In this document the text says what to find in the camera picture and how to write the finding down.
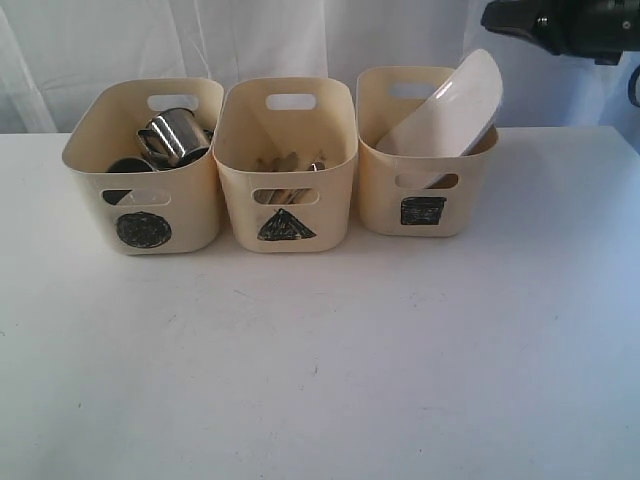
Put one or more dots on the stainless steel mug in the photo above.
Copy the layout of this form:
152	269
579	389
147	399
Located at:
125	165
163	139

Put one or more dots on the long stainless steel spoon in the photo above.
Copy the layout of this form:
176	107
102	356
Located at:
313	167

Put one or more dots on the white plastic bowl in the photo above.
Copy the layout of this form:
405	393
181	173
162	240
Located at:
145	197

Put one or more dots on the cream bin with triangle mark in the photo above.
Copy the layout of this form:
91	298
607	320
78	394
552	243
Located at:
272	117

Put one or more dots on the stainless steel table knife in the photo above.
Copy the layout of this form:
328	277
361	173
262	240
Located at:
288	163

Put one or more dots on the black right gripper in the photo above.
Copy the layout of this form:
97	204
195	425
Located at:
598	30

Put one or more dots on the large stainless steel bowl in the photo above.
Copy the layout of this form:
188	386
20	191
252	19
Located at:
198	145

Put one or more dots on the white curtain backdrop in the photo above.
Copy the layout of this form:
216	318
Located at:
57	56

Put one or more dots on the cream bin with square mark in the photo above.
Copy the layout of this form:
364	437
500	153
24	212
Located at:
404	195

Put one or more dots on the white square plate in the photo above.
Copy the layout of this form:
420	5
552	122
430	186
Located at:
455	117

